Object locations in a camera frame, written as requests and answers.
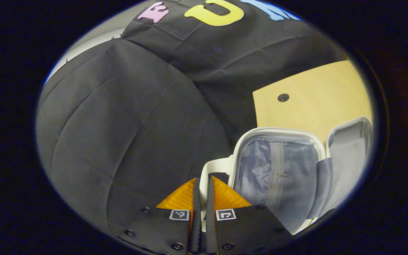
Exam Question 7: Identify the black backdrop cloth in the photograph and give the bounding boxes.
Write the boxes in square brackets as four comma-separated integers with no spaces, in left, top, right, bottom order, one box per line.
[36,0,350,234]

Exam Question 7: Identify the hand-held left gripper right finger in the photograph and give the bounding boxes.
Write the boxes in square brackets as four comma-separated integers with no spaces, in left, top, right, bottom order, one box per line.
[204,175,293,255]

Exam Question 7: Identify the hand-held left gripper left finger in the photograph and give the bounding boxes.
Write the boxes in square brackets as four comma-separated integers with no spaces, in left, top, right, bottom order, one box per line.
[117,177,203,255]

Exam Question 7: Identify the small white suitcase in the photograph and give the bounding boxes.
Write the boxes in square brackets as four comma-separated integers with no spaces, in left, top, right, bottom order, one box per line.
[199,117,374,235]

